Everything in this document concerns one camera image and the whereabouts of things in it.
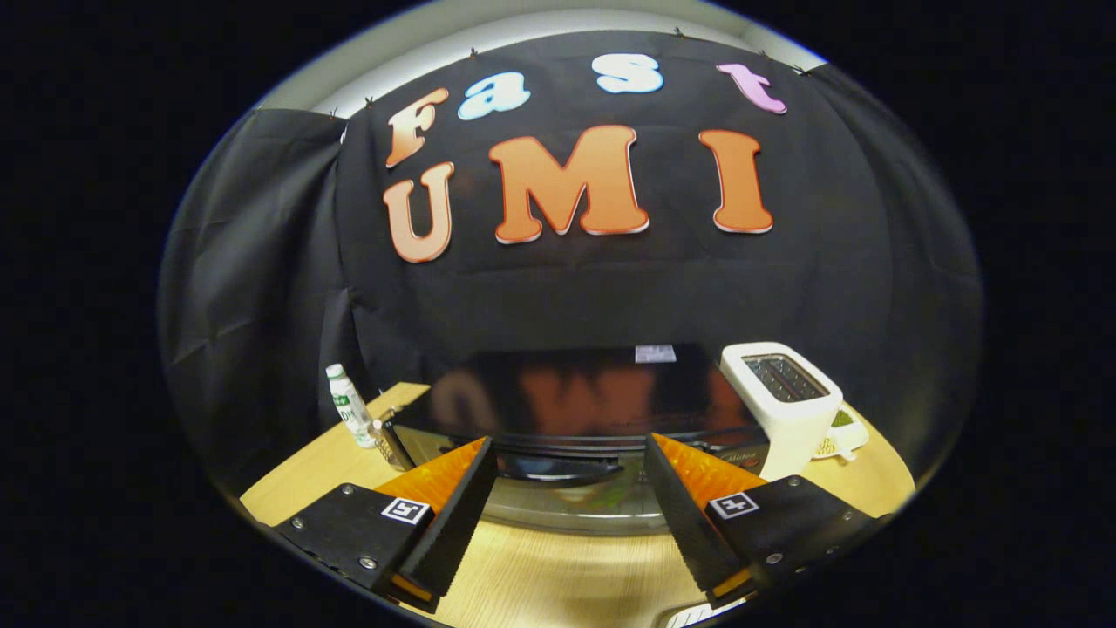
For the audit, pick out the black toaster oven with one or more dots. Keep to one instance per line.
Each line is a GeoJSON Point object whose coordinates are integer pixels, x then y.
{"type": "Point", "coordinates": [567, 392]}

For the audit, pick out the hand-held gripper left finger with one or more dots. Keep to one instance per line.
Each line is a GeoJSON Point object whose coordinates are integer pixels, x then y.
{"type": "Point", "coordinates": [462, 515]}

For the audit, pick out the row of small cloth clips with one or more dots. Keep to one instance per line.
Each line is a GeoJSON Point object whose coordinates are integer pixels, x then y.
{"type": "Point", "coordinates": [473, 53]}

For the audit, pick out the white bottle with green label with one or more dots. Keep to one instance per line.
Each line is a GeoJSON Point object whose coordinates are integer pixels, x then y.
{"type": "Point", "coordinates": [350, 406]}

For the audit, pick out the small clear glass jar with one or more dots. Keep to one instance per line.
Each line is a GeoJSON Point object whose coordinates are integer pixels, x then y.
{"type": "Point", "coordinates": [390, 447]}

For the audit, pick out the white divided dish of beans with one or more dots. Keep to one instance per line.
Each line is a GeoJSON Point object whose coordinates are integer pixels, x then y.
{"type": "Point", "coordinates": [850, 434]}

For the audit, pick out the white pop-up toaster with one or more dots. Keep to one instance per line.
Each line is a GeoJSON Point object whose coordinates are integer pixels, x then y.
{"type": "Point", "coordinates": [798, 427]}

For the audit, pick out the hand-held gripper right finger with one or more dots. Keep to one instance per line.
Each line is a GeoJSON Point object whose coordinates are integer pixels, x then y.
{"type": "Point", "coordinates": [684, 515]}

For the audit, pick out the white plastic food tray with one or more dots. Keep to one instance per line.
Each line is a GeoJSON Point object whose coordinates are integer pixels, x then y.
{"type": "Point", "coordinates": [697, 616]}

